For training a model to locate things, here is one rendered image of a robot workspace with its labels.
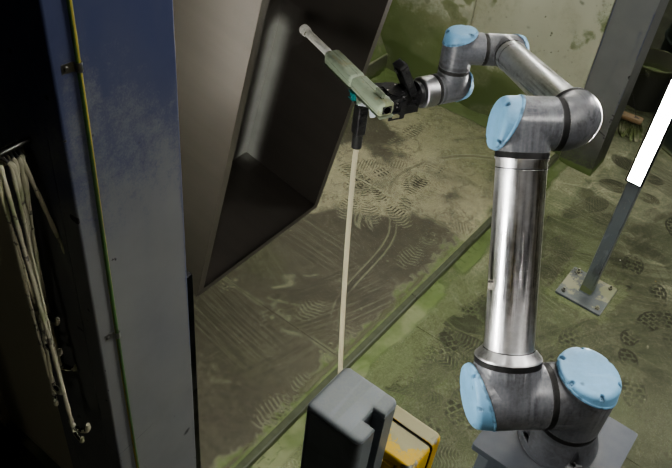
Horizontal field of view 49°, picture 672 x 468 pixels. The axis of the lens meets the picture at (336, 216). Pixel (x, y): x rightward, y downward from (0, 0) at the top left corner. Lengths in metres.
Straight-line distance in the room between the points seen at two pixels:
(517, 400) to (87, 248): 1.01
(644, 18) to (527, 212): 2.10
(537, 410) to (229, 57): 1.03
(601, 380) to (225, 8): 1.15
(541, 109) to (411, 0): 2.57
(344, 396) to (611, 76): 3.18
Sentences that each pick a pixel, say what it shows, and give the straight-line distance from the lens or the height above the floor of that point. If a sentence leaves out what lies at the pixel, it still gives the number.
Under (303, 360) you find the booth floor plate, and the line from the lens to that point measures 2.73.
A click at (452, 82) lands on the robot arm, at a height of 1.13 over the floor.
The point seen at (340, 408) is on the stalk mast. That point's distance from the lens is 0.67.
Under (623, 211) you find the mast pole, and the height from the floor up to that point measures 0.47.
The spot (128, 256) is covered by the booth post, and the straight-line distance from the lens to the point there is 1.12.
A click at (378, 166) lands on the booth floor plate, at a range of 3.61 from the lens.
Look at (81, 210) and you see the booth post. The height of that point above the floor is 1.54.
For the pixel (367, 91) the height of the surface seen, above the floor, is 1.17.
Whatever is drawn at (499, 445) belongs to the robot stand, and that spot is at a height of 0.64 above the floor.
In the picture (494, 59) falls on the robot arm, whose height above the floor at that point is 1.21.
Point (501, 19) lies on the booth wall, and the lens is 3.88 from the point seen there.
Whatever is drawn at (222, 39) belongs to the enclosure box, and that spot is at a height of 1.38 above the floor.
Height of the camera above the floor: 2.19
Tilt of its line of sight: 41 degrees down
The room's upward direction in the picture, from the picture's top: 7 degrees clockwise
